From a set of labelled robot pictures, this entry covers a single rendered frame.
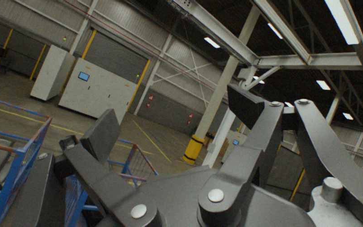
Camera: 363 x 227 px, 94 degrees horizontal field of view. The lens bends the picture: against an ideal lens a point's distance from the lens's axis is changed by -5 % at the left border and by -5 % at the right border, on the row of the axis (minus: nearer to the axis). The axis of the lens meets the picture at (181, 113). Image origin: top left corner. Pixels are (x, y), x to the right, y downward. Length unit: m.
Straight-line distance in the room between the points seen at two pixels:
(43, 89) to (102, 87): 2.00
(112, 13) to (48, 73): 7.93
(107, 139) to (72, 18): 14.12
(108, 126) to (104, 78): 7.55
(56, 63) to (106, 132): 7.56
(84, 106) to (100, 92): 0.80
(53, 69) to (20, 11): 7.39
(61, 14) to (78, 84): 7.35
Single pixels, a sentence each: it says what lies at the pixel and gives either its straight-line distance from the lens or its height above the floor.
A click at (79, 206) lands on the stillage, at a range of 2.04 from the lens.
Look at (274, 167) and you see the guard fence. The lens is 4.65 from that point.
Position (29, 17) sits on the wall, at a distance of 14.50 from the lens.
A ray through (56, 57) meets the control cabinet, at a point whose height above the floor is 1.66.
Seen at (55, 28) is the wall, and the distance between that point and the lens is 14.18.
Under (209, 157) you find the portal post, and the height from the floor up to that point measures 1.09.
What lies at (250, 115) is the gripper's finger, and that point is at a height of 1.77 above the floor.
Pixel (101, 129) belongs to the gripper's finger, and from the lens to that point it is 0.17.
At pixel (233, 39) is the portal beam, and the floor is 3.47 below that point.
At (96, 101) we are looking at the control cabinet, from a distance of 7.81.
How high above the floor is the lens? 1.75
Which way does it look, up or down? 1 degrees down
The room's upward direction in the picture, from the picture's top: 24 degrees clockwise
